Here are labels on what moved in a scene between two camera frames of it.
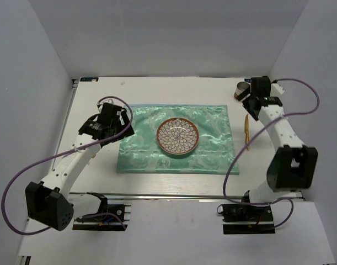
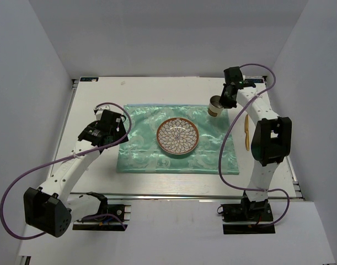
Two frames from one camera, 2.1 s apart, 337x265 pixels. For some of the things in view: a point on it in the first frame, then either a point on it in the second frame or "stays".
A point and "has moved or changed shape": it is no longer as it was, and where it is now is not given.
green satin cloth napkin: x=214 y=152 stays
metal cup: x=243 y=89 has moved or changed shape
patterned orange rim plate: x=177 y=136 stays
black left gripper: x=123 y=127 stays
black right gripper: x=246 y=106 → x=228 y=105
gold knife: x=247 y=131 stays
